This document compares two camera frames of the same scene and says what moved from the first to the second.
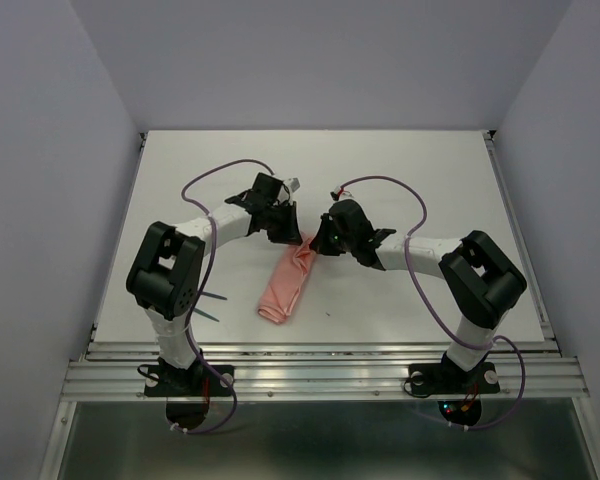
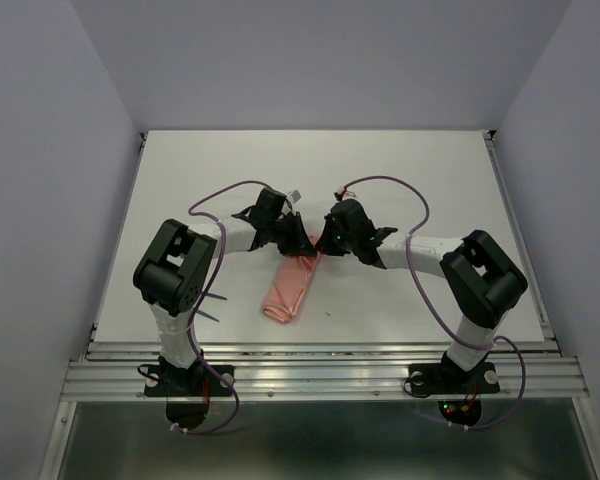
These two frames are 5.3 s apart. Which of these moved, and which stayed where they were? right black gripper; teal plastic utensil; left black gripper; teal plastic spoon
Moved: left black gripper
Stayed: teal plastic spoon; right black gripper; teal plastic utensil
